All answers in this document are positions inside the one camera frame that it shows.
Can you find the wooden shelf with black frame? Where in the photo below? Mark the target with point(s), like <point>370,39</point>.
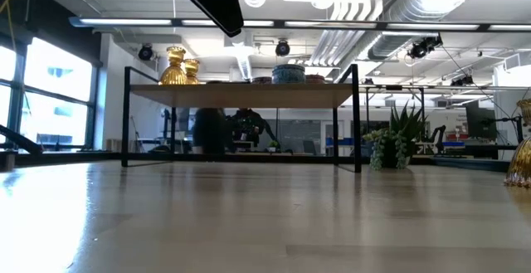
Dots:
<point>240,95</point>

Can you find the overhead black light bar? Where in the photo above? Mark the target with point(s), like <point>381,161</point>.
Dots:
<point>124,21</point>

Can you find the large glass window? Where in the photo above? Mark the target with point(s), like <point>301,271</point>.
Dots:
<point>58,74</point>

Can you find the small background green plant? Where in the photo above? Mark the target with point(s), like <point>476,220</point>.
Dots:
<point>274,144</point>

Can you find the potted green succulent plant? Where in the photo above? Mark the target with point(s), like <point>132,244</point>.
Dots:
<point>404,128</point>

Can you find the amber ribbed glass candlestick holder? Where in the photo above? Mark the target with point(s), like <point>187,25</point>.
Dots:
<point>173,76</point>
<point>192,74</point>
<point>522,165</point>

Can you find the black computer monitor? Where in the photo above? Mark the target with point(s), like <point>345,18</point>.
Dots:
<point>481,119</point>

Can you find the black diagonal frame brace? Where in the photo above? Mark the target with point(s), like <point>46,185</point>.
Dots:
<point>20,142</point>

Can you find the background black robot arm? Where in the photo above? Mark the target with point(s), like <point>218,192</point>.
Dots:
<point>439,134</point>

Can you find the person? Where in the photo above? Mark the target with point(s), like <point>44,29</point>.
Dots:
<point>249,125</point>

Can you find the black ceiling camera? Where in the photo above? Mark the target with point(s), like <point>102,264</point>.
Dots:
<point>421,49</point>
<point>146,52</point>
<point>282,48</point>

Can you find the black aluminium table frame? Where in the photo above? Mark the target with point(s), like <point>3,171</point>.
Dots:
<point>249,157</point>

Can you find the blue floral ceramic bowl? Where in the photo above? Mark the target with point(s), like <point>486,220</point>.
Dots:
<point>288,74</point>

